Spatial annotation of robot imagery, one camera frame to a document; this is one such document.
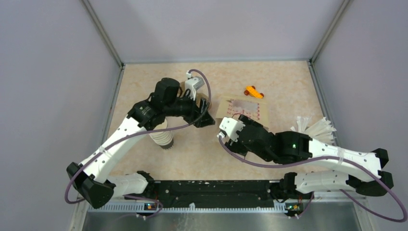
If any stack of paper cups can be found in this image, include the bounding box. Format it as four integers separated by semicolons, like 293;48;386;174
149;119;174;150

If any brown cardboard cup carrier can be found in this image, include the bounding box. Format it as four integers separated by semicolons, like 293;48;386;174
180;81;209;107

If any yellow toy brick car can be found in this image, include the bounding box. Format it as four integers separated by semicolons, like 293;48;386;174
244;86;264;99

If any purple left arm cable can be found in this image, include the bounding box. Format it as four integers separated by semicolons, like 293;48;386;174
64;68;212;220

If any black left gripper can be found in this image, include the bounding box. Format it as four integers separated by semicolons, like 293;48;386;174
165;90;215;128

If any pink paper gift bag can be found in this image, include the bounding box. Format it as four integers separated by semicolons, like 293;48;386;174
216;94;270;128

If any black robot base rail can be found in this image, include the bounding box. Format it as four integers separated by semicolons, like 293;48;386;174
124;180;315;209

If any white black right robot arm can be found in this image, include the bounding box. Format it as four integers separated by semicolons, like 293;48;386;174
219;115;394;198

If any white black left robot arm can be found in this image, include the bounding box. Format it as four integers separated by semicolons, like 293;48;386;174
66;77;215;208

